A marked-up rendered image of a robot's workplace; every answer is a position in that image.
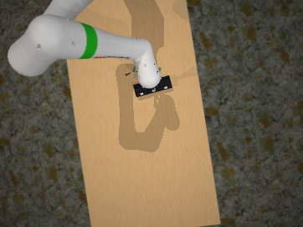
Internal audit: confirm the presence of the black rack of labelled bins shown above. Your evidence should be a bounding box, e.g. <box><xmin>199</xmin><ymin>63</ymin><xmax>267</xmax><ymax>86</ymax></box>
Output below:
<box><xmin>133</xmin><ymin>76</ymin><xmax>172</xmax><ymax>97</ymax></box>

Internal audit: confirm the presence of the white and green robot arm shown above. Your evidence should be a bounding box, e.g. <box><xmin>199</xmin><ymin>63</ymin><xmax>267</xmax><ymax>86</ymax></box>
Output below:
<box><xmin>8</xmin><ymin>0</ymin><xmax>161</xmax><ymax>90</ymax></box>

